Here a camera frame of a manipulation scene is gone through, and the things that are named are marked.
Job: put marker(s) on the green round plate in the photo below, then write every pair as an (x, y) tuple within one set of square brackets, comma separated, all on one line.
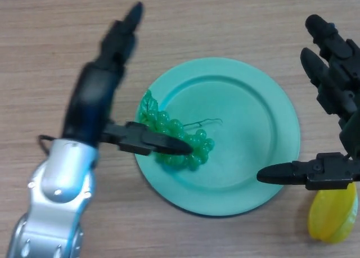
[(247, 134)]

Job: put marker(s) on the yellow starfruit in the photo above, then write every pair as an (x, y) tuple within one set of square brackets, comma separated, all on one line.
[(329, 218)]

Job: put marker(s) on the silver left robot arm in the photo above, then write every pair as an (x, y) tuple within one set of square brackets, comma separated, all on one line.
[(62, 179)]

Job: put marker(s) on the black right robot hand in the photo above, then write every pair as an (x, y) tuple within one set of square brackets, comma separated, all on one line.
[(348, 100)]

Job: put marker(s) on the green grapes bunch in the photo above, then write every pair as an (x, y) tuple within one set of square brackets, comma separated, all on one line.
[(199, 148)]

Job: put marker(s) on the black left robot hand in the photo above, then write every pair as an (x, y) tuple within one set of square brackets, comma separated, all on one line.
[(90, 100)]

